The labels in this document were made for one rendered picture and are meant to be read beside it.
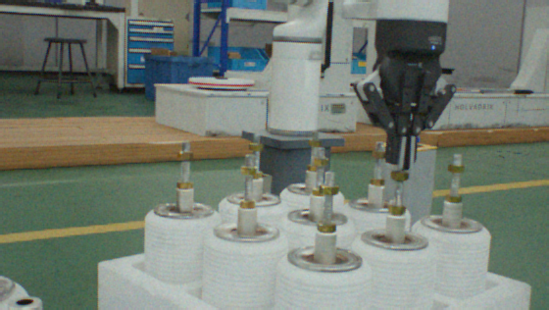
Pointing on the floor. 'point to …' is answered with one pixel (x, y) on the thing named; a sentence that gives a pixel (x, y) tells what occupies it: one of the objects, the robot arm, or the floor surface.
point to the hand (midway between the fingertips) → (401, 151)
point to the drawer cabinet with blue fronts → (159, 38)
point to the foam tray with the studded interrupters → (171, 296)
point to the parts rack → (241, 22)
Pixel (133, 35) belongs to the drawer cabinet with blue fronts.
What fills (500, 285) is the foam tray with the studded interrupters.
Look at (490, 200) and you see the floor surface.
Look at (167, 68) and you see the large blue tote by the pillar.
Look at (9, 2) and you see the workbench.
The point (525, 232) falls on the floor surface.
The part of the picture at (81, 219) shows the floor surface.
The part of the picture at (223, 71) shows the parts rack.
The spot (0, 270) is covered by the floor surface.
